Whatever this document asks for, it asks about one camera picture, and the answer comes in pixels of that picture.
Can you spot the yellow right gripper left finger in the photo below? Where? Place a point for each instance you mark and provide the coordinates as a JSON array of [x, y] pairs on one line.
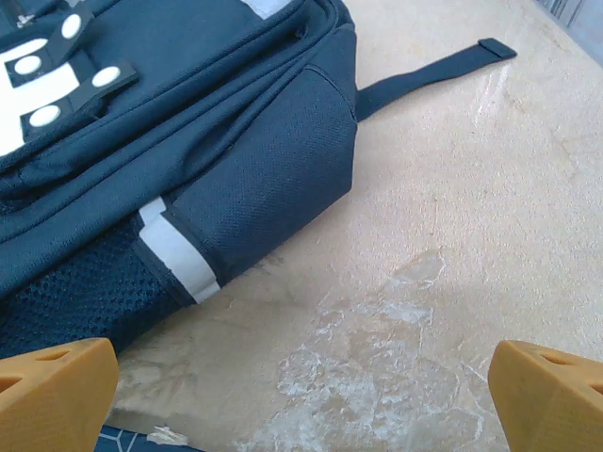
[[52, 400]]

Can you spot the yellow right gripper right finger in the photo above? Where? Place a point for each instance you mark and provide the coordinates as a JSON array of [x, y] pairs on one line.
[[551, 405]]

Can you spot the dark blue book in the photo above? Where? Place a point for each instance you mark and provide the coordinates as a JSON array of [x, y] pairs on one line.
[[127, 440]]

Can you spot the navy blue backpack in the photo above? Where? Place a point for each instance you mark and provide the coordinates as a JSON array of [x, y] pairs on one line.
[[198, 122]]

